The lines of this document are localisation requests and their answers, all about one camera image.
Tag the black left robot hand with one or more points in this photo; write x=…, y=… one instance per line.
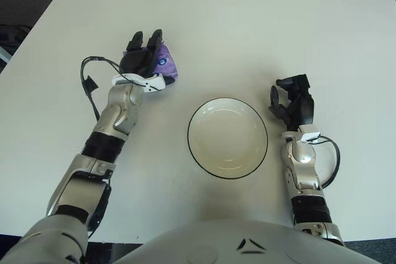
x=136, y=60

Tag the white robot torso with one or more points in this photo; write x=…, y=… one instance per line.
x=216, y=245

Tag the light grey panel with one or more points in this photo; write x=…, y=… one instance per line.
x=4, y=55

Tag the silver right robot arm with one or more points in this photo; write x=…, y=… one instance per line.
x=301, y=155

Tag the purple tissue paper pack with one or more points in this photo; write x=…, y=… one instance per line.
x=166, y=60

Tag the white plate with black rim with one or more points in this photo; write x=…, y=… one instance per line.
x=227, y=138

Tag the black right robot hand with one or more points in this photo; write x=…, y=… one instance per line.
x=304, y=109

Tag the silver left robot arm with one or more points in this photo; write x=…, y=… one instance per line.
x=117, y=115

